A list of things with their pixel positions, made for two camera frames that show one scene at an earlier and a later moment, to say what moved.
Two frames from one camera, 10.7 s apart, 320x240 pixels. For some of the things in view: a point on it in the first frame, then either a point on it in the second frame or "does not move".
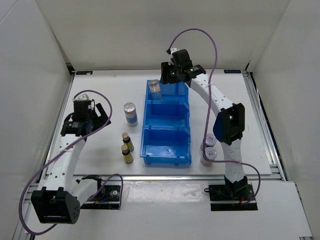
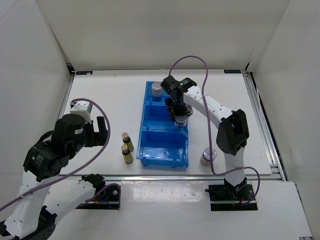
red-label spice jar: [211, 141] → [180, 120]
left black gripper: [102, 120] → [97, 137]
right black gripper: [165, 76] → [188, 110]
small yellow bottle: [128, 158] does not move
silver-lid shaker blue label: [131, 114] → [156, 91]
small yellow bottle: [127, 140] does not move
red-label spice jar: [210, 154] does not move
